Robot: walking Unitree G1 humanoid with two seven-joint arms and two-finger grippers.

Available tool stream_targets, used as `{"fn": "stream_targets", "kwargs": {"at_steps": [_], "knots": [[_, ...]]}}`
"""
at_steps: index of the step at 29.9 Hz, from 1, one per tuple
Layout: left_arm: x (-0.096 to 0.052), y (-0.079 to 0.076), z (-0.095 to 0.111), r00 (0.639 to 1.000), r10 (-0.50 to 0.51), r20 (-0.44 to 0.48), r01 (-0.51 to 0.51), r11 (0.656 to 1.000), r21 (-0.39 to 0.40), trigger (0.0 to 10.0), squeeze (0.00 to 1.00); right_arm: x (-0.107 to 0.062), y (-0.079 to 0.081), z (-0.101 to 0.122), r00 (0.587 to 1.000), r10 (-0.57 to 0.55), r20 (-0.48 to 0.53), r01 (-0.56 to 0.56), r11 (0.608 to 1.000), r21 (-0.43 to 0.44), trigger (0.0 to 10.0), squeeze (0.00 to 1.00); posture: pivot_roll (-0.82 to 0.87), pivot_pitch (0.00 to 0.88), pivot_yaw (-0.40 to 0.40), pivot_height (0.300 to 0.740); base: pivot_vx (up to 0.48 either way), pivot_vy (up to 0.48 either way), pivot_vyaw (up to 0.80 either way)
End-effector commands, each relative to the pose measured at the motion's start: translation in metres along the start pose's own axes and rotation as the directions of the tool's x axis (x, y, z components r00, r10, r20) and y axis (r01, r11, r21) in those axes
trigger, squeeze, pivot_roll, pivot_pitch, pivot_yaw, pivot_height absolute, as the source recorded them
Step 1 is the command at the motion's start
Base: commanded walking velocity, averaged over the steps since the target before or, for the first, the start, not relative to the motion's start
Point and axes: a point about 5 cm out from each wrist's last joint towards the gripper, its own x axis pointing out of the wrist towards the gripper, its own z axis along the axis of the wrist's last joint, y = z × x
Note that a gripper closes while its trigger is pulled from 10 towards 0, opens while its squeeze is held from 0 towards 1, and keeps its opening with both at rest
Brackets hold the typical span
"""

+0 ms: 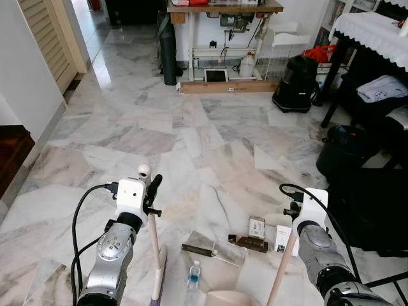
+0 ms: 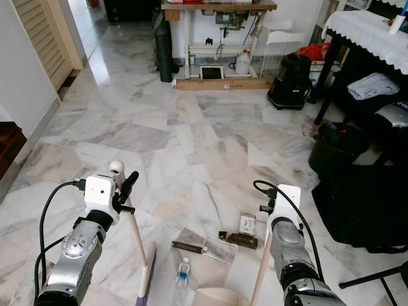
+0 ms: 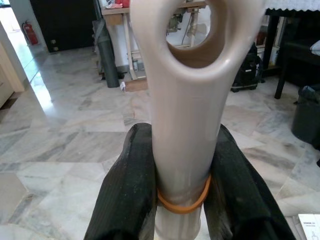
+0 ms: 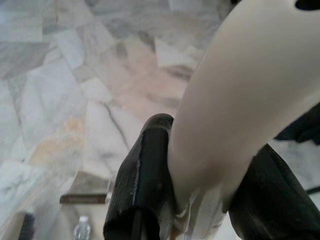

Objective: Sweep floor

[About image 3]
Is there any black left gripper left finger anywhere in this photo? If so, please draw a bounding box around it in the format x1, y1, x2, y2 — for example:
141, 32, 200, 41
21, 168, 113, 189
83, 121, 159, 240

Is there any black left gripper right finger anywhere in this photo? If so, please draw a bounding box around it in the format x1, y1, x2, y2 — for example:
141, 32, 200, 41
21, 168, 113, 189
202, 123, 296, 240

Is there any orange rubber band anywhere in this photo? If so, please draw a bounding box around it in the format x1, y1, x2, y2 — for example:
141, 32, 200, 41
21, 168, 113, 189
156, 174, 212, 215

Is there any white printed paper box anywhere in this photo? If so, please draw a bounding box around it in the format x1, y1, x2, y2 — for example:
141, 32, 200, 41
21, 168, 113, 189
297, 213, 320, 240

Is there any brown wooden board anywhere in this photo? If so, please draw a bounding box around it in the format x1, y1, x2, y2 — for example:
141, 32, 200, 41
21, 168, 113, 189
124, 80, 149, 93

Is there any black round waste bin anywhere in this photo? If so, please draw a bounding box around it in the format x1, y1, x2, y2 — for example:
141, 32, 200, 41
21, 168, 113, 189
291, 84, 320, 149

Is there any grey rolled mat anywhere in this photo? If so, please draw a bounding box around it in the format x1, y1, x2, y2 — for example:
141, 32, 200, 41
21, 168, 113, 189
92, 19, 121, 88

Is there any black vacuum cleaner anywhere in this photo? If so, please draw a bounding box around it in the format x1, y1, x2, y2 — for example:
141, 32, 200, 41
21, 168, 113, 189
231, 42, 265, 93

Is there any cream low cabinet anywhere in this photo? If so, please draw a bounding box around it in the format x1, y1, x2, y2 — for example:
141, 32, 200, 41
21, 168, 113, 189
0, 41, 26, 109

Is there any black wooden table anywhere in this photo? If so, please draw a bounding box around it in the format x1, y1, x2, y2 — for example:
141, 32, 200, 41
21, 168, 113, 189
262, 7, 320, 100

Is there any light wooden workbench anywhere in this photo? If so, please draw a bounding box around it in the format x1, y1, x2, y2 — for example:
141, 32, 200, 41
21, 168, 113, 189
101, 0, 211, 81

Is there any dark door panel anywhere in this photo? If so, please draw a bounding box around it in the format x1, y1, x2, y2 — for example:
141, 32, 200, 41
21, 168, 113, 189
29, 0, 101, 53

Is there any red fire extinguisher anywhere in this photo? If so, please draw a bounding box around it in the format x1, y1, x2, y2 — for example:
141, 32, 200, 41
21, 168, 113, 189
21, 20, 39, 46

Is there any white lace tablecloth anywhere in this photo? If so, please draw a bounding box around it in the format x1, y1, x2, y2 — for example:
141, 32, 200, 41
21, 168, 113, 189
264, 0, 320, 12

